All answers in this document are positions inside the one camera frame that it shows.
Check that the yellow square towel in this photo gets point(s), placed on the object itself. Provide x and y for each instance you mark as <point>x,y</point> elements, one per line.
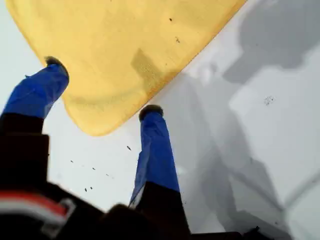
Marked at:
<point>107,62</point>

